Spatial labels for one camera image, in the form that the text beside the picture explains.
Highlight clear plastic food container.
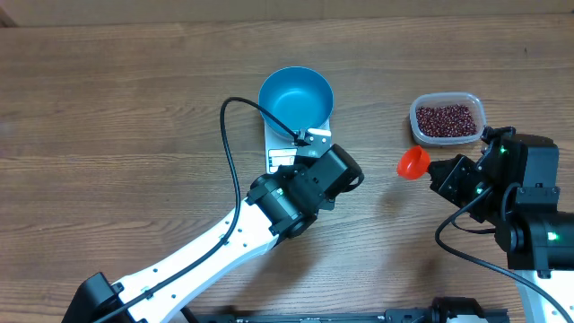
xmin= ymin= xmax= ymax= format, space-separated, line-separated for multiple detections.
xmin=409 ymin=92 xmax=487 ymax=147

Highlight blue plastic bowl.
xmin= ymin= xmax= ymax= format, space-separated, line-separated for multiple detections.
xmin=258 ymin=66 xmax=335 ymax=132

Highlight red measuring scoop blue handle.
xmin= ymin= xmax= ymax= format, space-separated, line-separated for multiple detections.
xmin=396 ymin=145 xmax=431 ymax=180

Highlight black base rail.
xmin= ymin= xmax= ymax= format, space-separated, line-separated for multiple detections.
xmin=180 ymin=297 xmax=510 ymax=323

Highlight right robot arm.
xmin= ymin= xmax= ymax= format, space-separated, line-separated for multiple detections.
xmin=427 ymin=127 xmax=573 ymax=322

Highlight white digital kitchen scale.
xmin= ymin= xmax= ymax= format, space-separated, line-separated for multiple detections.
xmin=264 ymin=118 xmax=335 ymax=175

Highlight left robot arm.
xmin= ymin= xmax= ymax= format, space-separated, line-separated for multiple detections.
xmin=64 ymin=144 xmax=364 ymax=322

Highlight red adzuki beans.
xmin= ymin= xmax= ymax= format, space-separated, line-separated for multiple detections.
xmin=415 ymin=104 xmax=478 ymax=137

